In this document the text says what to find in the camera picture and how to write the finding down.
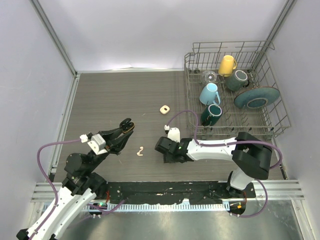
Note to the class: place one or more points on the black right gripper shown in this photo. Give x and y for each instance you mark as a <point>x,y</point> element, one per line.
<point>167,159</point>

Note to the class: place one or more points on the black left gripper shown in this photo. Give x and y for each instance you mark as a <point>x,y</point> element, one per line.
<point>115,139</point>

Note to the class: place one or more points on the black gold-trimmed earbud case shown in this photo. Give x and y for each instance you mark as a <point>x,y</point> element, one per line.
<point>125,128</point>

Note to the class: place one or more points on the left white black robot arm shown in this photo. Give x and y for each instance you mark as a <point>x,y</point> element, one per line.
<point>81,184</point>

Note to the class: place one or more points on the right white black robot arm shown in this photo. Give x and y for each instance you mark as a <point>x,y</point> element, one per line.
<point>252,157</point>

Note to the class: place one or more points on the beige earbud charging case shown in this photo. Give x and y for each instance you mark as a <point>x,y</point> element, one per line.
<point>164,109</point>

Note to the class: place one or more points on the beige earbud pair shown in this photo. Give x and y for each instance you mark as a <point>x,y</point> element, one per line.
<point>139,153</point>

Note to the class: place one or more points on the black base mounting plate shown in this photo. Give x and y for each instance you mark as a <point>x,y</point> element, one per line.
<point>174,192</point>

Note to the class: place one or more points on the dark teal mug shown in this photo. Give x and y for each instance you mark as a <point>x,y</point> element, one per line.
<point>211,115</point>

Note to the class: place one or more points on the light blue mug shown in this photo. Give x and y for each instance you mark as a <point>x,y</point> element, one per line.
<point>210,95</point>

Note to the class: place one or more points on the clear drinking glass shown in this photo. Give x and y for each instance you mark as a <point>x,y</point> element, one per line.
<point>208,76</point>

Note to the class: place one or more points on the grey-green mug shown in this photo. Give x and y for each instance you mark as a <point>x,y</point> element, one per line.
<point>239,79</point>

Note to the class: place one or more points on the teal ceramic plate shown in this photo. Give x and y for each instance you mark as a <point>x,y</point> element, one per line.
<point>256,98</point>

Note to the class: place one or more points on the yellow mug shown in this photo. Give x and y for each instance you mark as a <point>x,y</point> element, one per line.
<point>227,66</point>

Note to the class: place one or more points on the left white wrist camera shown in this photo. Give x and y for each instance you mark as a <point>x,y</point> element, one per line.
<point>95,142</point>

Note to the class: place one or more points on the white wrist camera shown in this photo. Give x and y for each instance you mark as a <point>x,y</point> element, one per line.
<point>173,133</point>
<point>95,142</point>

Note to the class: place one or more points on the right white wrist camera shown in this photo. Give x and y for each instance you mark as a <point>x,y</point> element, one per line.
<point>173,133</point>

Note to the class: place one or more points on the white slotted cable duct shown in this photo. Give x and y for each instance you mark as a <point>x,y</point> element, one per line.
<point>183,207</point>

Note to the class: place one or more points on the grey wire dish rack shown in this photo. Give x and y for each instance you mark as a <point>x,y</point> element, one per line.
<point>267,122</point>

